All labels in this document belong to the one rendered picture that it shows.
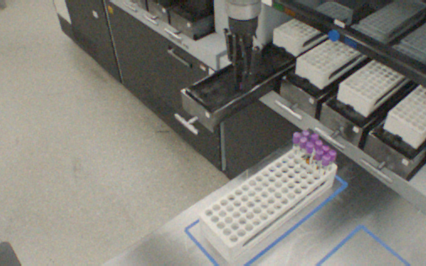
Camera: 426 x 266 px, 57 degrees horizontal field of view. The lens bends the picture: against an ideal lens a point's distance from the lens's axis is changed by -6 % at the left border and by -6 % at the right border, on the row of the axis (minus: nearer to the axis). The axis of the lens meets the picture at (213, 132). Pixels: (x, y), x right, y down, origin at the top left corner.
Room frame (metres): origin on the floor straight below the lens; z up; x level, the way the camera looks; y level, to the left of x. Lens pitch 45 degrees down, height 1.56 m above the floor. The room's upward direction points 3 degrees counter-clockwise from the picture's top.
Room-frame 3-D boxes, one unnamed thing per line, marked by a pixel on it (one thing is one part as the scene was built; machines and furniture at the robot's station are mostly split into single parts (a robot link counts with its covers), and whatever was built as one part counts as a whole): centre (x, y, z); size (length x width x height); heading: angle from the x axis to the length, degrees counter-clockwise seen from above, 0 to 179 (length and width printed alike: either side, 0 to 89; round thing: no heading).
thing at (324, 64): (1.00, -0.39, 0.83); 0.30 x 0.10 x 0.06; 128
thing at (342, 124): (0.97, -0.59, 0.78); 0.73 x 0.14 x 0.09; 128
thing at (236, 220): (0.49, -0.11, 0.85); 0.30 x 0.10 x 0.06; 126
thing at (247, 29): (0.90, -0.09, 1.00); 0.08 x 0.07 x 0.09; 38
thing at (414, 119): (0.76, -0.58, 0.83); 0.30 x 0.10 x 0.06; 128
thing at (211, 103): (1.05, -0.21, 0.78); 0.73 x 0.14 x 0.09; 128
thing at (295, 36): (1.16, -0.35, 0.83); 0.30 x 0.10 x 0.06; 128
